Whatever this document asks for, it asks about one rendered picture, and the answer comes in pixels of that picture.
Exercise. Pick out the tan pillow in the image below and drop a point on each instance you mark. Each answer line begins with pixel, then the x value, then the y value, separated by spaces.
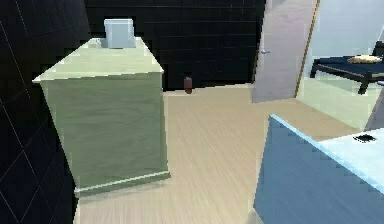
pixel 364 59

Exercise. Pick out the pale grey room door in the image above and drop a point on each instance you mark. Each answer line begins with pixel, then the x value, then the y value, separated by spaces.
pixel 283 53

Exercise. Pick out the blue cabinet with pale top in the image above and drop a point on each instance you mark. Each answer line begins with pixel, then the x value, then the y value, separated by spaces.
pixel 306 186

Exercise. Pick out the small brown cylinder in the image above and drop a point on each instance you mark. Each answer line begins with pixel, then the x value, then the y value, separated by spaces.
pixel 188 85

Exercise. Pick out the small black flat object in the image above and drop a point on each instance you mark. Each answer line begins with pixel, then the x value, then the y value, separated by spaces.
pixel 364 138

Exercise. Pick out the dark low bed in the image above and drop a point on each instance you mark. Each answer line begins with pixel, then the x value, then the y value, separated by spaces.
pixel 350 68

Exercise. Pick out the pale green cabinet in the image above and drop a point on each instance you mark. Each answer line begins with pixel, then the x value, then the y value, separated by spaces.
pixel 110 123

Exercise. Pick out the pale grey box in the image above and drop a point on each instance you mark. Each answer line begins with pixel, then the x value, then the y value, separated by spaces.
pixel 119 33

